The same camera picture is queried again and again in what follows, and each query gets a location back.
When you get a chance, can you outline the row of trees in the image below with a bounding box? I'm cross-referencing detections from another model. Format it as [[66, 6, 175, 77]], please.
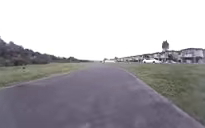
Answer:
[[0, 31, 93, 68]]

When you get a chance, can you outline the row of buildings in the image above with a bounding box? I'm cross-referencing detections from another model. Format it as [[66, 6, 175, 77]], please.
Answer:
[[103, 47, 205, 65]]

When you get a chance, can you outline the tree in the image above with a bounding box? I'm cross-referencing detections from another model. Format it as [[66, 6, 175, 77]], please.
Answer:
[[161, 39, 170, 52]]

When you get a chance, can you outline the grey asphalt path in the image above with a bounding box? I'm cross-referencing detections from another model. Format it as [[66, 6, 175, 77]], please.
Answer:
[[0, 62, 205, 128]]

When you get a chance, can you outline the white car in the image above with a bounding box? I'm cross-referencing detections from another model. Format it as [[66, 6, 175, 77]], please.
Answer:
[[142, 58, 162, 65]]

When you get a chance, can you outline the grass field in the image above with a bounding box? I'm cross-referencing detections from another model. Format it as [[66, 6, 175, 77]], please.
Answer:
[[118, 62, 205, 128], [0, 62, 88, 91]]

